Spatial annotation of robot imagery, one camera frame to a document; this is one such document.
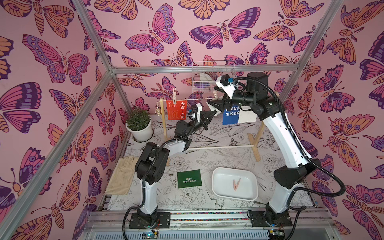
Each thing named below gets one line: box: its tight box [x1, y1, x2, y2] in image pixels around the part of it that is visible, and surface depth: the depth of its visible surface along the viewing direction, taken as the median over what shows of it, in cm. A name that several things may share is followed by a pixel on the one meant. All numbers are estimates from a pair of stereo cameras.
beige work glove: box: [104, 155, 139, 195], surface depth 87 cm
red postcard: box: [166, 100, 188, 120], surface depth 72 cm
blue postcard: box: [222, 104, 240, 125], surface depth 73 cm
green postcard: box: [177, 169, 202, 189], surface depth 89 cm
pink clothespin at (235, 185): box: [233, 178, 241, 191], surface depth 85 cm
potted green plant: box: [125, 108, 154, 143], surface depth 97 cm
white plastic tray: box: [211, 167, 259, 201], surface depth 86 cm
